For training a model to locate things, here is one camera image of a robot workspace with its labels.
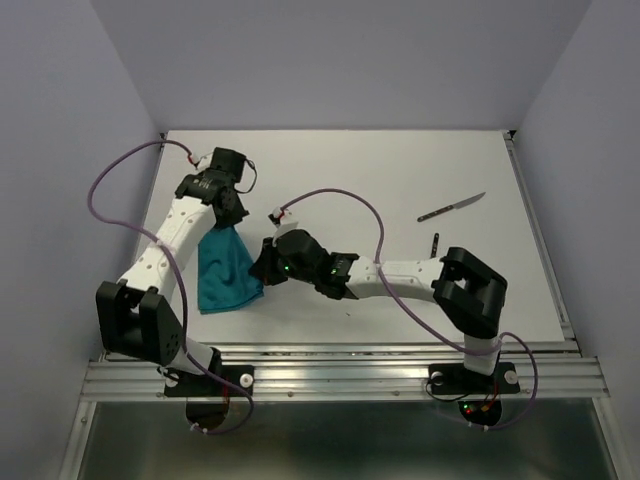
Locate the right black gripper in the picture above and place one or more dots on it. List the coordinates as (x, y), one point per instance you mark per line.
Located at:
(262, 268)

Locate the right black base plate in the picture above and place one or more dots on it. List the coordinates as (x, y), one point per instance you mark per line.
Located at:
(454, 379)

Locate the aluminium right side rail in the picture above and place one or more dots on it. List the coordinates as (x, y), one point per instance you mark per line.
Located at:
(551, 278)

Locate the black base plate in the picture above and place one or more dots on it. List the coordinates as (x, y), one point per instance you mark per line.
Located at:
(454, 379)
(180, 384)

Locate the aluminium rail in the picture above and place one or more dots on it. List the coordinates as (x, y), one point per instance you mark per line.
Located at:
(351, 372)
(551, 278)

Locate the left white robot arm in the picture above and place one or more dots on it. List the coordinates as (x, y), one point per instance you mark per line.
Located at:
(144, 313)

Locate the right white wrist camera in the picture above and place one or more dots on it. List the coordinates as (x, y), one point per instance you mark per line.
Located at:
(284, 222)

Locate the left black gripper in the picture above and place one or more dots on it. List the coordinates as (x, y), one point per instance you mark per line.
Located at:
(234, 216)

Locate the metal knife black handle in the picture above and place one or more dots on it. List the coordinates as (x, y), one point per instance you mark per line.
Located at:
(455, 206)

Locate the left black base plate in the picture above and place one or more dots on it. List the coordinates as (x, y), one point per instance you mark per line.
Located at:
(180, 384)

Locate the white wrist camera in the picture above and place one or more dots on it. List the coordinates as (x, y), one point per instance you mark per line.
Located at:
(284, 222)
(202, 162)

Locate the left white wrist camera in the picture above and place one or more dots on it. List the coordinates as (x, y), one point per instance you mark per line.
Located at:
(202, 162)

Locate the metal fork black handle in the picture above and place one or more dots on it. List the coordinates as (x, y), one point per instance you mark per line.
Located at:
(434, 245)

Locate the teal cloth napkin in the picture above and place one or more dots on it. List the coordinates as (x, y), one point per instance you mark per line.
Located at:
(224, 283)

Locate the aluminium front rail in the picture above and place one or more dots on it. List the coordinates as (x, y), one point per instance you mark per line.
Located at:
(351, 372)

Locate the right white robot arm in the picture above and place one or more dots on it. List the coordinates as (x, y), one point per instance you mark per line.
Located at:
(470, 293)

